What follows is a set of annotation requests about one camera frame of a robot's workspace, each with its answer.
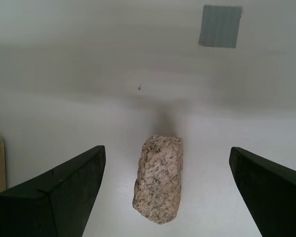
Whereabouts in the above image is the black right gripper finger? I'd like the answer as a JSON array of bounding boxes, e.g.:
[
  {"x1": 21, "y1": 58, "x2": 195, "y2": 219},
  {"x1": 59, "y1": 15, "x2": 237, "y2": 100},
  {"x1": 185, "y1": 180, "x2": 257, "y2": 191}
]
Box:
[
  {"x1": 0, "y1": 145, "x2": 106, "y2": 237},
  {"x1": 228, "y1": 147, "x2": 296, "y2": 237}
]

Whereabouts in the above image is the speckled granite rock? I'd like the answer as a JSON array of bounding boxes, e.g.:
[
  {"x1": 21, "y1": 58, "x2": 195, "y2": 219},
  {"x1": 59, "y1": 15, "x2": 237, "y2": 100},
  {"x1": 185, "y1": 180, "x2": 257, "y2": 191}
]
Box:
[{"x1": 132, "y1": 134, "x2": 184, "y2": 226}]

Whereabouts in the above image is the grey tape square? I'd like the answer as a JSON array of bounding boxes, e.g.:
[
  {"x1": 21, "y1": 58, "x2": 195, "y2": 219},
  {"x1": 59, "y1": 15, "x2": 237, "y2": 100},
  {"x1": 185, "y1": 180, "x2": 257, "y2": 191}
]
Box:
[{"x1": 198, "y1": 4, "x2": 243, "y2": 49}]

